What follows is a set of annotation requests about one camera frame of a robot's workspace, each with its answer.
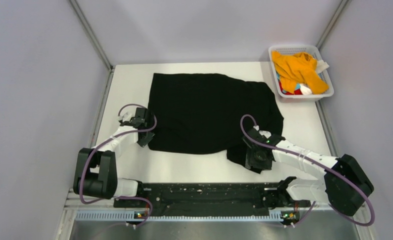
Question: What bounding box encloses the red blue cloth in basket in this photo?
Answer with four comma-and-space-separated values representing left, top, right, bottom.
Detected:
278, 78, 303, 95

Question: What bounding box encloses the white cloth in basket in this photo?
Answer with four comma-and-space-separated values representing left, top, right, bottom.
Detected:
315, 60, 330, 74

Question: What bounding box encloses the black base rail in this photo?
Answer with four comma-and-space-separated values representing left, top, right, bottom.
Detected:
113, 182, 311, 217

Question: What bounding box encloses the orange t shirt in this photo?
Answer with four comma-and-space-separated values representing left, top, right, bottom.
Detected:
271, 51, 329, 95

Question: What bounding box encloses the white plastic basket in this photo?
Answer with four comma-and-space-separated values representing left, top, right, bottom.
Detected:
268, 44, 335, 103

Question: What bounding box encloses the white cable duct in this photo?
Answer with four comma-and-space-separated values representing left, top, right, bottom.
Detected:
75, 208, 284, 222

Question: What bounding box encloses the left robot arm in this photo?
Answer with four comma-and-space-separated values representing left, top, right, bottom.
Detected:
73, 104, 157, 207

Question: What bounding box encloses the black t shirt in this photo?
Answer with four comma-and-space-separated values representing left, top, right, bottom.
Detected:
147, 73, 284, 166

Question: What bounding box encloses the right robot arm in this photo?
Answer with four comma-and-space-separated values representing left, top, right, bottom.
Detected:
243, 128, 375, 217

